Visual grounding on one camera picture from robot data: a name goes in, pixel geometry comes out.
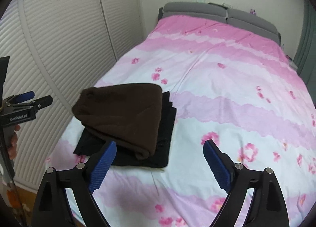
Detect person's left hand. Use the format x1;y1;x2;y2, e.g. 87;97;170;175
8;125;21;160

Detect dark brown pants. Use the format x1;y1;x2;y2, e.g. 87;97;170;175
72;83;162;160

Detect white louvered wardrobe door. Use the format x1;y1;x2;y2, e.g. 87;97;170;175
1;0;143;192

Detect black folded garment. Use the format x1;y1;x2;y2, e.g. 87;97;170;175
73;92;177;169

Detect grey padded headboard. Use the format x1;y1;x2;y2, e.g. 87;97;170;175
158;2;281;44

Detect green curtain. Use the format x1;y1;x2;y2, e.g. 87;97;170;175
293;0;316;89

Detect pink floral bed cover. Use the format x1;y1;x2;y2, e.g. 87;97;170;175
45;16;316;227

